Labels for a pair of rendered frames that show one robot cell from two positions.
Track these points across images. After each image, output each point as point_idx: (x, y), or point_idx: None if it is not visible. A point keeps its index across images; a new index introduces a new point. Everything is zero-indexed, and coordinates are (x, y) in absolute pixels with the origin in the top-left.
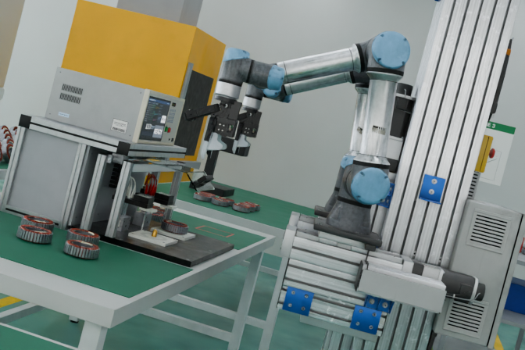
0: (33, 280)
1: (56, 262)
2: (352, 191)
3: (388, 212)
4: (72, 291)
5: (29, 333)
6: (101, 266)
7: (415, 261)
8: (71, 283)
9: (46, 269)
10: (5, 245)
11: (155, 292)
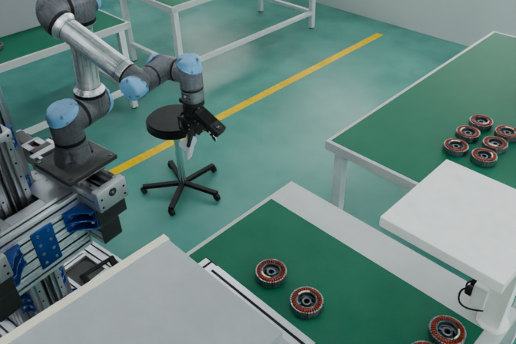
0: (331, 209)
1: (302, 247)
2: (109, 110)
3: (21, 145)
4: (309, 199)
5: (348, 150)
6: (263, 252)
7: (41, 147)
8: (305, 211)
9: (316, 229)
10: (339, 275)
11: (241, 215)
